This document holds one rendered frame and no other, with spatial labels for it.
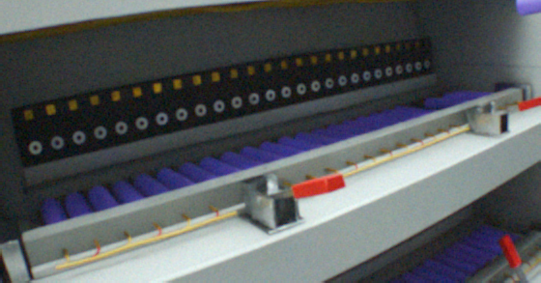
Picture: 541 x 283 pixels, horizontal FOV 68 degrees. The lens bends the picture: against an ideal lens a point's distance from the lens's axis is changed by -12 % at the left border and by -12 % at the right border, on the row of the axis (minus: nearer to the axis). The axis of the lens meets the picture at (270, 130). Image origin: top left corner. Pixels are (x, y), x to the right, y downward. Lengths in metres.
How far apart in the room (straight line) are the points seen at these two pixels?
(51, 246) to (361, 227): 0.21
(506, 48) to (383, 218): 0.37
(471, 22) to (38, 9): 0.55
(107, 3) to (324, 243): 0.21
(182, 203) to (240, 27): 0.28
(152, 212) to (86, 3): 0.14
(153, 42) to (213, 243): 0.27
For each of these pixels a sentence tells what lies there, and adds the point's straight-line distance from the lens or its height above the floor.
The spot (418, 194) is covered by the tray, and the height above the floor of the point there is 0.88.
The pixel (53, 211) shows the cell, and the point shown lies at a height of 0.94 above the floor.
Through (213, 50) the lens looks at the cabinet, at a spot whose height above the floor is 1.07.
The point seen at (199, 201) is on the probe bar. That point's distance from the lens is 0.31.
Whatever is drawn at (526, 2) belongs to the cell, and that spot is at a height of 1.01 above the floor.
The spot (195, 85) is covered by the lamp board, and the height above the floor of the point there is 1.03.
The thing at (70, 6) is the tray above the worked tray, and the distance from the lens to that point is 0.28.
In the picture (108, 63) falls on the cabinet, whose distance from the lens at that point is 0.47.
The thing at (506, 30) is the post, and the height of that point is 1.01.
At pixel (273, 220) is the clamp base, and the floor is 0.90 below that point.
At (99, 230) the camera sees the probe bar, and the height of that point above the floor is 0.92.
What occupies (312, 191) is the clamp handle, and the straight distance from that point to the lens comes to 0.24.
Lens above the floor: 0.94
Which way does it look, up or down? 3 degrees up
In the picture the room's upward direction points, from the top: 16 degrees counter-clockwise
